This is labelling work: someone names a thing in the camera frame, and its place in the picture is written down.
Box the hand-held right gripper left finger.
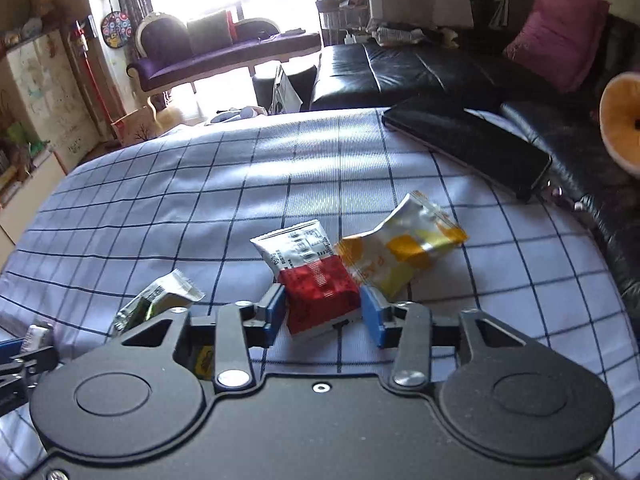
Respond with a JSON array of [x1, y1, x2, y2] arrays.
[[120, 284, 287, 394]]

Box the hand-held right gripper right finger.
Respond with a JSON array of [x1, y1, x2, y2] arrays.
[[360, 284, 527, 390]]

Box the small silver snack packet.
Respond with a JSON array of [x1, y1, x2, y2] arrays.
[[24, 323, 55, 354]]

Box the red white snack packet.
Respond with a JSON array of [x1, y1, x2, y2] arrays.
[[250, 219, 362, 336]]

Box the yellow white snack packet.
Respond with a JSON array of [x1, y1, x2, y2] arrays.
[[334, 191, 470, 299]]

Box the small green snack packet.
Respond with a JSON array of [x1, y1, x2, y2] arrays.
[[112, 269, 206, 334]]

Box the white blue checked sheet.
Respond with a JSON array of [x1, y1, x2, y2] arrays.
[[0, 106, 631, 480]]

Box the pile of books and toys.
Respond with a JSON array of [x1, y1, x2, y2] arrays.
[[0, 120, 51, 206]]

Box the black flat case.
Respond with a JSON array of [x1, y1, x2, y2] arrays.
[[381, 93, 554, 202]]

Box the grey slipper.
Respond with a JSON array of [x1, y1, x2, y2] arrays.
[[210, 107, 269, 124]]

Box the black stool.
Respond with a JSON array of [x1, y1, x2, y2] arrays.
[[252, 62, 319, 114]]

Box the pink tree print bag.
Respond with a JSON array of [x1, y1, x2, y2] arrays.
[[112, 105, 156, 149]]

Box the black leather sofa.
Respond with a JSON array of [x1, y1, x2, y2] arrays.
[[310, 14, 640, 322]]

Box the cartoon print cabinet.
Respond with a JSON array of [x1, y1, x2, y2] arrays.
[[5, 27, 101, 171]]

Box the purple chaise lounge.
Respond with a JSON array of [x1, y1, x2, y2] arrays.
[[126, 11, 322, 106]]

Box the crumpled white plastic bag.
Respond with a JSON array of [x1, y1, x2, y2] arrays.
[[372, 25, 426, 46]]

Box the red stick vacuum cleaner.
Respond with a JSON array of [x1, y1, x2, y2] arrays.
[[70, 16, 119, 141]]

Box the grey green cushion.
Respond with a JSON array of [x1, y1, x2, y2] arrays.
[[187, 10, 234, 56]]

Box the storage rack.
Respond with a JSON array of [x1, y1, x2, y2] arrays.
[[315, 0, 371, 46]]

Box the white paper bag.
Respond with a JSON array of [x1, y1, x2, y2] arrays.
[[432, 0, 474, 29]]

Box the round orange white plush cushion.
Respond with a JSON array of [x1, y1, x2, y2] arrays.
[[600, 72, 640, 179]]

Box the pink pillow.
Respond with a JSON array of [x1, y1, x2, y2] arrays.
[[502, 0, 611, 94]]

